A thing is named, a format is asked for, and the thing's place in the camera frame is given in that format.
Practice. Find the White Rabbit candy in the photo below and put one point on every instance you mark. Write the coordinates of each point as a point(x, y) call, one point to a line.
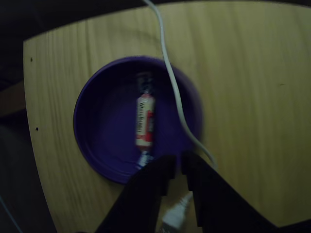
point(145, 116)

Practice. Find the purple plastic bowl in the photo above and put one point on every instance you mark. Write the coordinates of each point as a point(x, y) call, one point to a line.
point(107, 126)

